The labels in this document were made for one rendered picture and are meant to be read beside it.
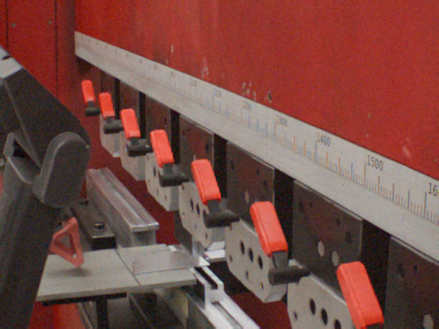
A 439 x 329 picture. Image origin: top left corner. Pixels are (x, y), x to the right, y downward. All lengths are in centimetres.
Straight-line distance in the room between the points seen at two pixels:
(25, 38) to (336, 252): 147
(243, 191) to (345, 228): 26
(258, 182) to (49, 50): 126
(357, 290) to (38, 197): 30
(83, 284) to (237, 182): 39
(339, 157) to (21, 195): 30
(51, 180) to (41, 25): 139
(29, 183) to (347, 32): 32
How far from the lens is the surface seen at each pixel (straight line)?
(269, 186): 92
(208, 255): 141
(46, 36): 214
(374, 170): 71
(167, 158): 121
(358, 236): 74
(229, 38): 102
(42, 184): 77
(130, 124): 141
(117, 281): 131
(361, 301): 68
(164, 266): 137
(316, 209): 82
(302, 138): 84
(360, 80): 72
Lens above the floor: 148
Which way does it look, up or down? 13 degrees down
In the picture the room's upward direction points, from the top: straight up
